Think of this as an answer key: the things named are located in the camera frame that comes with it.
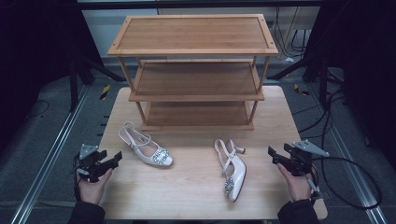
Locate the white heeled shoe with jewelled buckle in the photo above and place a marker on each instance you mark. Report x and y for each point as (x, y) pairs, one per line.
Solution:
(235, 174)
(146, 151)

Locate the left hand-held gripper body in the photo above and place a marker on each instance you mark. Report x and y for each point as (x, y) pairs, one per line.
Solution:
(88, 163)

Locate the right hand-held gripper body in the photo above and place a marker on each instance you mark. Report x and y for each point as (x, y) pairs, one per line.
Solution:
(300, 161)

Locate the person's left hand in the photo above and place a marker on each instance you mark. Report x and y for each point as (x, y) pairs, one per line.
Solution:
(91, 191)

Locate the black tripod stand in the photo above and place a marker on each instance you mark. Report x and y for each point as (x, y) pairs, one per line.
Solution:
(323, 81)
(73, 84)

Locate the person's right hand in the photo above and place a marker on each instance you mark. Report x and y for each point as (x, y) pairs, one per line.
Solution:
(299, 186)

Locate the wooden three-tier shoe rack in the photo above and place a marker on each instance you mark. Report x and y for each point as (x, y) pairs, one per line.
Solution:
(193, 34)

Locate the metal floor rail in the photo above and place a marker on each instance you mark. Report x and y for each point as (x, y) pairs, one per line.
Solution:
(46, 155)
(351, 168)

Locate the yellow and black tape strip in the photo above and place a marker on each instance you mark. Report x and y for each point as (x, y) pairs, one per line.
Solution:
(300, 90)
(105, 91)

